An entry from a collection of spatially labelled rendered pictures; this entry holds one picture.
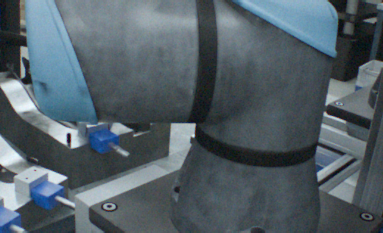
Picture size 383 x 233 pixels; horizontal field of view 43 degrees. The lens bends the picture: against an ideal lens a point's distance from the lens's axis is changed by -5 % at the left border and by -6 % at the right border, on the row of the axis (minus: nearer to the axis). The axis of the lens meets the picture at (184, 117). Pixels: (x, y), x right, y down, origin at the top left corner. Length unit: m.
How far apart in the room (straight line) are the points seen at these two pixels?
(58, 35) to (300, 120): 0.20
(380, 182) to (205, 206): 0.26
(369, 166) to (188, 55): 0.34
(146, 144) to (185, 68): 0.71
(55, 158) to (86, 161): 0.07
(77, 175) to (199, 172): 0.57
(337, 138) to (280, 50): 0.55
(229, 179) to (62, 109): 0.15
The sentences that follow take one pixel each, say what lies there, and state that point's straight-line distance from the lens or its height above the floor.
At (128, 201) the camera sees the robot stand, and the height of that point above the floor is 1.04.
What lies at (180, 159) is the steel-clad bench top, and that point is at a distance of 1.14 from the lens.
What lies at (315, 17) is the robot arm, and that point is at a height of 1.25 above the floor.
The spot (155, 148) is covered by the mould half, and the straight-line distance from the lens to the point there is 1.11.
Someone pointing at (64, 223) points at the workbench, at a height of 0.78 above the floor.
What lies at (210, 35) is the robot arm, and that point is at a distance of 0.39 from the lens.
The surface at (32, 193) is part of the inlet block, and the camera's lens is 0.88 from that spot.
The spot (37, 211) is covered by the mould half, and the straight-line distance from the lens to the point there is 0.90.
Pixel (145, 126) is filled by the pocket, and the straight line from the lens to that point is 1.10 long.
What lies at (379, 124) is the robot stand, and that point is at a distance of 0.63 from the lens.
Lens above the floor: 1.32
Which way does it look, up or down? 22 degrees down
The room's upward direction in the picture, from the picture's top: 5 degrees clockwise
